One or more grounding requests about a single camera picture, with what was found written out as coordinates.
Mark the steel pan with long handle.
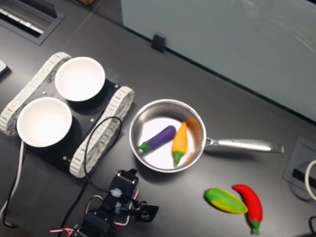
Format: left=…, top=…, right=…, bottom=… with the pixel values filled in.
left=128, top=98, right=284, bottom=173

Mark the yellow green toy corn cob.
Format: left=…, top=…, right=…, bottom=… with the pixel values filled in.
left=205, top=188, right=248, bottom=214

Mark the tracked vehicle with white tracks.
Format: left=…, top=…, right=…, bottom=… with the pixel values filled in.
left=0, top=51, right=135, bottom=179

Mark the black wrist camera board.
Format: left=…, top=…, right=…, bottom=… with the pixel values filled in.
left=133, top=202, right=160, bottom=223

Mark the grey table cable box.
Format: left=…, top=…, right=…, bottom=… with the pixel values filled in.
left=0, top=0, right=67, bottom=46
left=282, top=135, right=316, bottom=191

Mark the long black cable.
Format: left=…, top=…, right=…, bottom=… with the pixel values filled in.
left=56, top=116, right=123, bottom=233

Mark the frosted glass partition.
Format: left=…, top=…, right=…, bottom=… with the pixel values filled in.
left=120, top=0, right=316, bottom=123

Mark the white cable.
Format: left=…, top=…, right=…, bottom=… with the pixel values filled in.
left=0, top=141, right=27, bottom=227

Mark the white bowl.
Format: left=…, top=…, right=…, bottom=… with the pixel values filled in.
left=54, top=56, right=106, bottom=102
left=16, top=96, right=73, bottom=148

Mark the purple toy aubergine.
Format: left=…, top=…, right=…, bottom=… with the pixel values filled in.
left=135, top=125, right=177, bottom=152

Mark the black partition clip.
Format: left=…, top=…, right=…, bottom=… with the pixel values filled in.
left=151, top=33, right=166, bottom=53

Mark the orange toy carrot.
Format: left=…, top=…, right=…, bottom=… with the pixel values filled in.
left=171, top=120, right=188, bottom=166

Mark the red toy chilli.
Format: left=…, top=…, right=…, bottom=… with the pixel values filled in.
left=232, top=184, right=263, bottom=235

